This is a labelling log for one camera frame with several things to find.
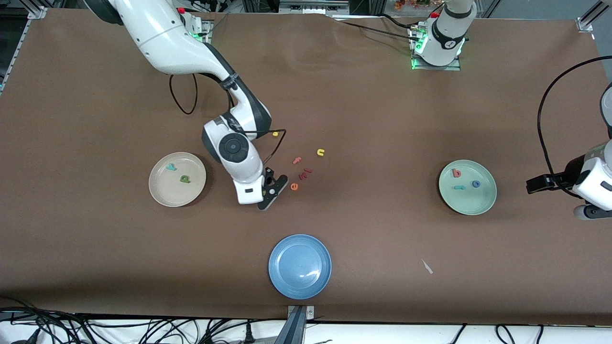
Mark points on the brown table cover sheet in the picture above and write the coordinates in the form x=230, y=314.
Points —
x=382, y=119

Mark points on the aluminium frame rail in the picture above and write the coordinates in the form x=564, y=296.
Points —
x=19, y=48

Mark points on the black power plug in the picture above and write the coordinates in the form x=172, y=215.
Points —
x=248, y=334

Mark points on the orange dried flowers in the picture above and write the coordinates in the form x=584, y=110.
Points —
x=411, y=4

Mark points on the grey metal box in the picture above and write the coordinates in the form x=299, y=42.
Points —
x=313, y=5

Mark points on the cyan foam letter y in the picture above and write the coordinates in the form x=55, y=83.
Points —
x=170, y=166

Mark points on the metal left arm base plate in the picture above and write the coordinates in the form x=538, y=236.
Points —
x=437, y=68

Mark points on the white paper scrap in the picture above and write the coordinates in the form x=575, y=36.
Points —
x=427, y=266

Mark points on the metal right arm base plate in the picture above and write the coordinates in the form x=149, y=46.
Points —
x=208, y=28

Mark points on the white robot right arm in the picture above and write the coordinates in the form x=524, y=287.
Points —
x=158, y=38

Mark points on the aluminium frame corner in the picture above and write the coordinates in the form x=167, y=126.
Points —
x=585, y=24

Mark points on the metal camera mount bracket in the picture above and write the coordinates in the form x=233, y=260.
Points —
x=299, y=325

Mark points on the beige plate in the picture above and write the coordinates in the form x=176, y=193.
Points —
x=177, y=188

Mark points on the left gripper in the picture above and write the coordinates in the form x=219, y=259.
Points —
x=564, y=179

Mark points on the green plate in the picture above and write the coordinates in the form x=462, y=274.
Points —
x=467, y=200

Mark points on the salmon foam letter b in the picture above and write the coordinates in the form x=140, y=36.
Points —
x=456, y=173

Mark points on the blue plate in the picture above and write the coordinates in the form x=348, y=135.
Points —
x=300, y=266

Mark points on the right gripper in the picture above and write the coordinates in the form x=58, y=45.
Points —
x=268, y=179

